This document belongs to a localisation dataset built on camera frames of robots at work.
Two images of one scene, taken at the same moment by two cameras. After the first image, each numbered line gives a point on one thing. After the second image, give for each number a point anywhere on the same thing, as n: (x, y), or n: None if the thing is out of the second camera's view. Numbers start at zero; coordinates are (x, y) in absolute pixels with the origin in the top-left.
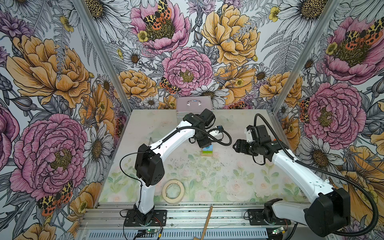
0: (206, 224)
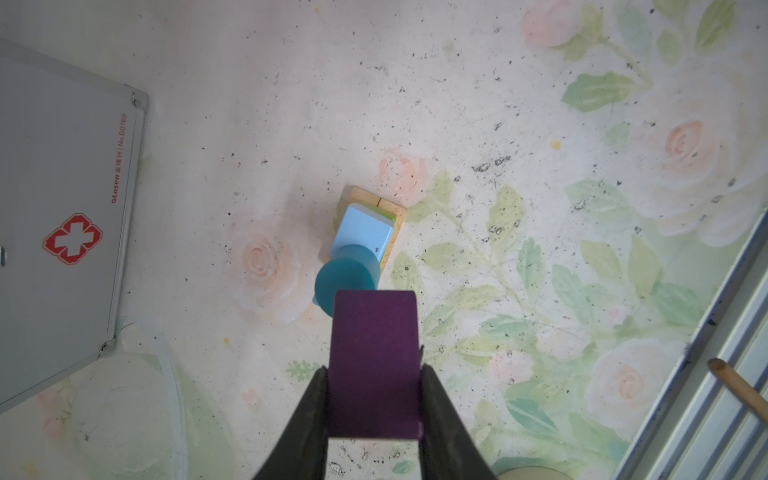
0: (740, 386)
